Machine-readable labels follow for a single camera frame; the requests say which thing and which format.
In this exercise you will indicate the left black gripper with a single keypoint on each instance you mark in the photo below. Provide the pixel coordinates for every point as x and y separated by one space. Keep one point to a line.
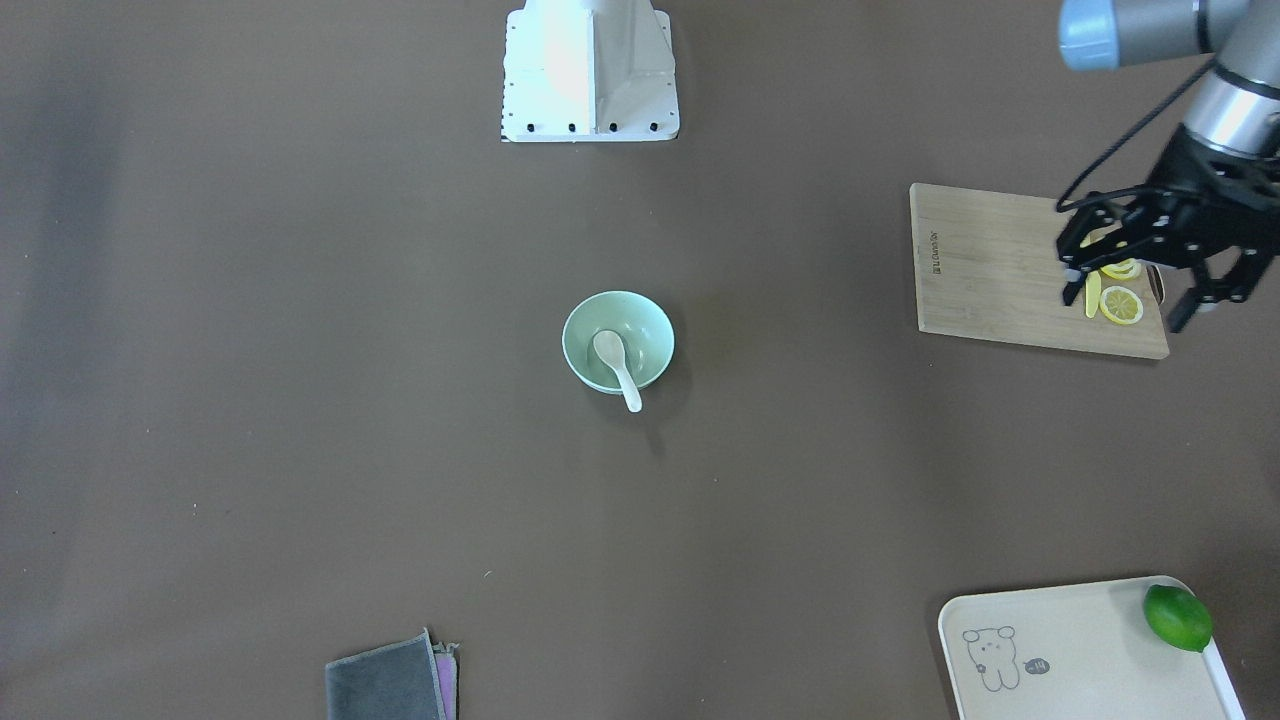
1203 166

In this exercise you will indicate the light green bowl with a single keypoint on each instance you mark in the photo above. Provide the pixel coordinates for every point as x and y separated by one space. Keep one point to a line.
646 332

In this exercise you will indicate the white ceramic spoon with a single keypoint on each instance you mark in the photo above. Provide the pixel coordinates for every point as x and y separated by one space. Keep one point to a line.
610 348

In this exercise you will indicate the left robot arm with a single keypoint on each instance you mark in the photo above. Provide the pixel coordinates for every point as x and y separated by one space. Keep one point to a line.
1235 88

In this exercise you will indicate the lemon slice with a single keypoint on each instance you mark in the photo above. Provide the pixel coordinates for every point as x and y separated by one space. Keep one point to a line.
1121 306
1126 270

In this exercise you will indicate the yellow plastic knife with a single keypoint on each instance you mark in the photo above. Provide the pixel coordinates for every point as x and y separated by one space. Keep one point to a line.
1092 285

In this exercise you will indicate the bamboo cutting board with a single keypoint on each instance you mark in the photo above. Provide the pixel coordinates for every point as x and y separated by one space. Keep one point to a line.
986 268

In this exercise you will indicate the green lime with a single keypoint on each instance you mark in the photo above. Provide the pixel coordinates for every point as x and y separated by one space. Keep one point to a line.
1178 618

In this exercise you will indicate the cream rabbit tray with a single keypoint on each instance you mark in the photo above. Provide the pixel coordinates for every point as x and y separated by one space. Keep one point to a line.
1079 651

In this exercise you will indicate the grey folded cloth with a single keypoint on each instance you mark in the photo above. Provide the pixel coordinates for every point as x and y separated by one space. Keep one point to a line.
413 679

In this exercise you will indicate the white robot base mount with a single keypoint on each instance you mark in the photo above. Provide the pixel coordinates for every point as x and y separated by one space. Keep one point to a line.
589 72

